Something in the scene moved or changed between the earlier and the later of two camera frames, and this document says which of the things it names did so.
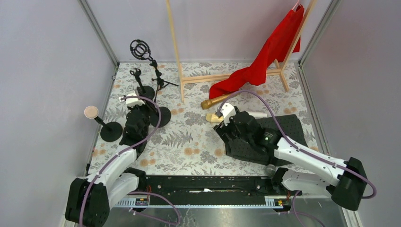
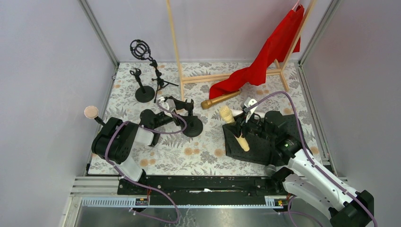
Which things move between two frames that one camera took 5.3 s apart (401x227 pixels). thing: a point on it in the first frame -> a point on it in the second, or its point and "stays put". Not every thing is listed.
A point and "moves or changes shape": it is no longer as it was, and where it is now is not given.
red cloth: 285,40 stays put
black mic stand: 165,115 moves or changes shape
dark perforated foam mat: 278,126 stays put
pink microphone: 91,112 stays put
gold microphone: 205,103 stays put
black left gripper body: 137,109 -> 177,104
